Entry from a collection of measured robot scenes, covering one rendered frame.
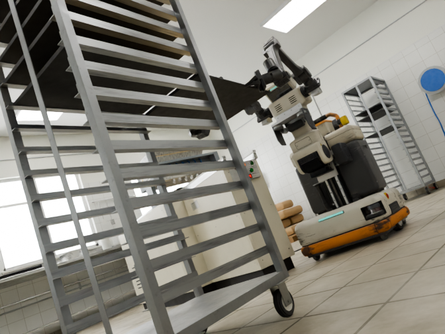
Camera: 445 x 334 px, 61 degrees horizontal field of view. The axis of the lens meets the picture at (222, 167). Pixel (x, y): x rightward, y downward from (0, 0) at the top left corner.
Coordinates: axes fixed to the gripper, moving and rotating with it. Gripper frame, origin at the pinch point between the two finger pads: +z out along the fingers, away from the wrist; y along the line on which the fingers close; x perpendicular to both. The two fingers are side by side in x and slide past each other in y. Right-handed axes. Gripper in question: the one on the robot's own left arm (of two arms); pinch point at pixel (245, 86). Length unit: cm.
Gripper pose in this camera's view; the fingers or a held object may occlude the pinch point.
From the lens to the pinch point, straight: 198.3
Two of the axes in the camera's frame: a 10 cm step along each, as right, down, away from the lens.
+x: -0.4, 2.9, 9.6
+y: 3.8, 8.9, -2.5
